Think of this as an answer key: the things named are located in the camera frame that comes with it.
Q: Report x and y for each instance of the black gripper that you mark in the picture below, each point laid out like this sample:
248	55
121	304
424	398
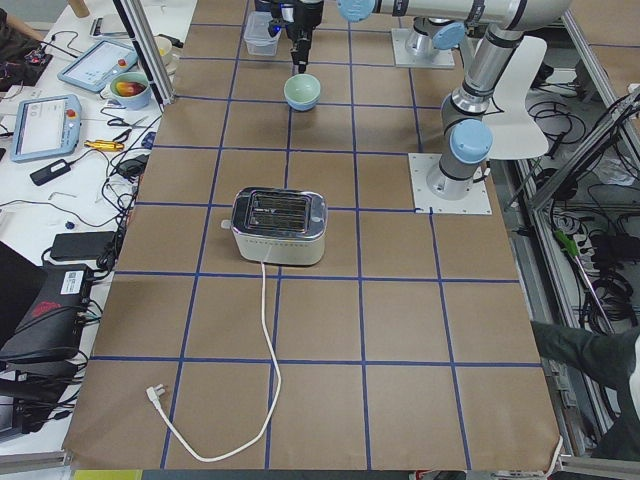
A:
303	20

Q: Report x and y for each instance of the green bowl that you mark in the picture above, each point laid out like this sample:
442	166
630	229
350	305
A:
302	89

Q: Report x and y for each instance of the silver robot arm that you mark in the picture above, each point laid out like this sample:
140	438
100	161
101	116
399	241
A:
467	139

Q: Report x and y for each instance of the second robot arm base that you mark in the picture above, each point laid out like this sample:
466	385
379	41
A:
445	33

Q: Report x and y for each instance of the blue bowl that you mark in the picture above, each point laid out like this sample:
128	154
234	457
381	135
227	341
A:
302	105

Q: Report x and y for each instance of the bowl of fruit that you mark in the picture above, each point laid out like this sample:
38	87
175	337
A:
130	90

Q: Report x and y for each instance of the clear plastic container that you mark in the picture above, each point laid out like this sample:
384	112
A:
257	38

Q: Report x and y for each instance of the white toaster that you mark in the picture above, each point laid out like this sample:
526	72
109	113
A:
279	226

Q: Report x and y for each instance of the black scissors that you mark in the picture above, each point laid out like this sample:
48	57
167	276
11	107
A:
128	126

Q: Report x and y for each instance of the far teach pendant tablet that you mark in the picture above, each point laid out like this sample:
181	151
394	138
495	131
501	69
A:
99	65

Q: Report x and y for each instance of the teach pendant tablet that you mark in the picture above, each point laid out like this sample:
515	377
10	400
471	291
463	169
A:
99	65
46	128

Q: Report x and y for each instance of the yellow screwdriver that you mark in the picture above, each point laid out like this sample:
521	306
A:
106	146

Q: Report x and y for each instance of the square metal mounting plate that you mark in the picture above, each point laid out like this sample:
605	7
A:
434	193

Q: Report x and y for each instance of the near teach pendant tablet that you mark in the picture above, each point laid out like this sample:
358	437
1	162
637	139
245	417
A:
46	128

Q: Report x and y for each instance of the black small box device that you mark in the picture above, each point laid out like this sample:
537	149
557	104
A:
50	172

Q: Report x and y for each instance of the black power adapter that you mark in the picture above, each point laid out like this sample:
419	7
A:
81	246

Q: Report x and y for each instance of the person in dark clothing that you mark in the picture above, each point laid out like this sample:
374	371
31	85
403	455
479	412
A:
613	362

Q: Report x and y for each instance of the aluminium frame post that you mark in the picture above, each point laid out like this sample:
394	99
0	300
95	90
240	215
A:
133	17

